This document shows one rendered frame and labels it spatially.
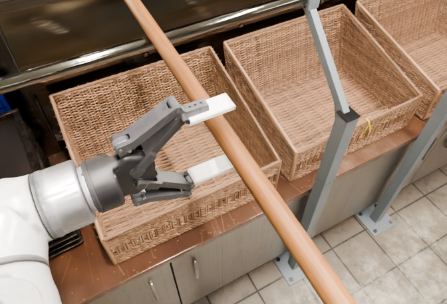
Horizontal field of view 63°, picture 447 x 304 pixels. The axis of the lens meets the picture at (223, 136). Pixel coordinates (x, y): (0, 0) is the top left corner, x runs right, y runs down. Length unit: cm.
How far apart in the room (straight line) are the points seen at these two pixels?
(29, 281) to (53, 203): 9
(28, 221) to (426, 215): 185
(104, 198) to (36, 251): 9
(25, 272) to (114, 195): 13
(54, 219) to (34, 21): 75
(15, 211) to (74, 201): 6
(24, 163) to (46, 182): 51
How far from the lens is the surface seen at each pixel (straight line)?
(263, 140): 115
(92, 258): 117
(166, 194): 58
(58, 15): 115
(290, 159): 118
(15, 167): 100
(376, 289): 181
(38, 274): 47
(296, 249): 45
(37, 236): 49
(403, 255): 192
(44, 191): 49
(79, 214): 49
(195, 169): 59
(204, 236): 114
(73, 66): 76
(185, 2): 123
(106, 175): 49
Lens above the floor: 160
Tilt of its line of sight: 49 degrees down
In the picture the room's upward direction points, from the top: straight up
